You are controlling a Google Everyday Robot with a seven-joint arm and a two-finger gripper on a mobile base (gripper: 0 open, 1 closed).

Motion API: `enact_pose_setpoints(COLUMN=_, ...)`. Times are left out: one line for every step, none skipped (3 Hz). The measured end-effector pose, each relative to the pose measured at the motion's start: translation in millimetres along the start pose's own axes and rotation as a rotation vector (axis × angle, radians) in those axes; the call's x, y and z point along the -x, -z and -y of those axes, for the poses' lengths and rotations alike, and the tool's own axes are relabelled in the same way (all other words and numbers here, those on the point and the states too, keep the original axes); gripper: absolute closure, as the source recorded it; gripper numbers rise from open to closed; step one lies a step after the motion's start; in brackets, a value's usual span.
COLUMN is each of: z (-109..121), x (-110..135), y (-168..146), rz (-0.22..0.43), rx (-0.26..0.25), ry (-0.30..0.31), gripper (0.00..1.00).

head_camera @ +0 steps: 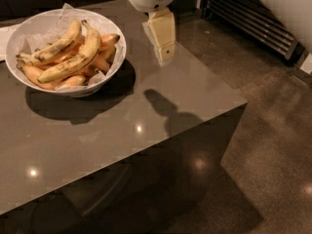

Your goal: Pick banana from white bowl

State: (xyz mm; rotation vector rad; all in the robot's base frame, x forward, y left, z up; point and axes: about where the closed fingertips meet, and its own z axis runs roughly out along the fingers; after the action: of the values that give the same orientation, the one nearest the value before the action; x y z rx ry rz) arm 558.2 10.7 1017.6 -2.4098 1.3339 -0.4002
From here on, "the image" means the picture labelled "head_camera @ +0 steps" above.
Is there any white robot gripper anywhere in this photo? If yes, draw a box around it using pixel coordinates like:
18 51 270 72
128 0 176 61

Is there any large front yellow banana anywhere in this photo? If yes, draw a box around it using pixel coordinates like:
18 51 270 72
37 19 101 83

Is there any orange banana right upper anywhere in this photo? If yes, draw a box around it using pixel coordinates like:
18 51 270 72
100 33 120 51

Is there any orange banana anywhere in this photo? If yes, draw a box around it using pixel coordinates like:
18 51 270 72
81 47 116 77
18 60 87 91
100 33 120 51

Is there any orange banana right lower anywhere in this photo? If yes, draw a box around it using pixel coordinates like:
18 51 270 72
81 47 116 77

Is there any orange banana lower left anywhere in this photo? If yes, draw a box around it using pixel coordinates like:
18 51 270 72
18 60 87 91

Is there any upper yellow spotted banana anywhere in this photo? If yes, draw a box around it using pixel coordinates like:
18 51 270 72
17 19 82 65

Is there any white ceramic bowl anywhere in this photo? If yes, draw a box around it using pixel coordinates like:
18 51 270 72
5 8 128 98

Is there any white paper on table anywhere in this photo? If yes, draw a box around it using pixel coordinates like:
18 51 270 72
0 24 19 61

